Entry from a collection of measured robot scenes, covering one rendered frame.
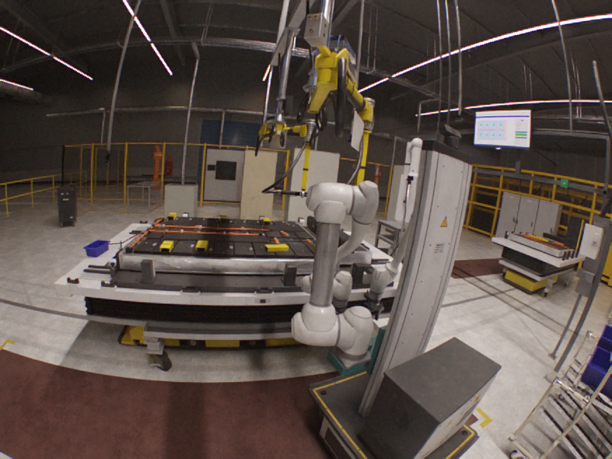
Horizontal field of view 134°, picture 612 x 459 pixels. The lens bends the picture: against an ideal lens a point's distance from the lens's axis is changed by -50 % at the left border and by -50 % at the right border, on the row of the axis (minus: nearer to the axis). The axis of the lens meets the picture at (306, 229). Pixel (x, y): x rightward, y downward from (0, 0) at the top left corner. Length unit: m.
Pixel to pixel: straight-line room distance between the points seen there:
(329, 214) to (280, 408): 1.44
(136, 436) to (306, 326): 1.37
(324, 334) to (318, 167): 5.75
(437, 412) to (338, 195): 0.96
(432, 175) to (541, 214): 9.10
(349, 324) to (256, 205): 5.53
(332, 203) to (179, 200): 5.47
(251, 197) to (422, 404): 5.98
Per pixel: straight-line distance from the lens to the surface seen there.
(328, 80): 1.09
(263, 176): 6.45
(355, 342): 1.26
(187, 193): 6.30
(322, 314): 1.17
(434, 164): 1.05
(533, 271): 5.67
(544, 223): 9.98
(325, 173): 6.74
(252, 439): 1.85
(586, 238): 2.85
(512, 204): 10.60
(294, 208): 6.60
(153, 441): 1.91
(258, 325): 2.08
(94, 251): 2.34
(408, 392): 1.11
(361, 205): 1.13
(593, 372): 1.98
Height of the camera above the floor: 1.60
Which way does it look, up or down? 13 degrees down
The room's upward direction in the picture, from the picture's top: 6 degrees clockwise
